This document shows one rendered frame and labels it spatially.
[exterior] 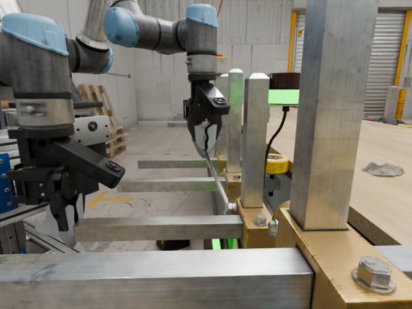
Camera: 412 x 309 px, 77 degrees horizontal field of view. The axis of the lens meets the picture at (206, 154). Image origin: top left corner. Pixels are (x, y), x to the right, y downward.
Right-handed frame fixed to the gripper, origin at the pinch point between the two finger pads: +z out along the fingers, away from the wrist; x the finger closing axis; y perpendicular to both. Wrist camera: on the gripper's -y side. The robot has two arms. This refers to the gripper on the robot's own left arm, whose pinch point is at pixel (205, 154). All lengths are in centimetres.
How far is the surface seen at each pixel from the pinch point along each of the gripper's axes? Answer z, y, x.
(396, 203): 1.7, -36.9, -18.7
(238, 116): -9.4, -0.7, -9.1
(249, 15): -229, 662, -409
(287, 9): -245, 619, -510
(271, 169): 3.4, -9.1, -14.5
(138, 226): 6.0, -20.6, 20.3
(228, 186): 7.2, -6.5, -3.8
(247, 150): -6.1, -23.4, 1.6
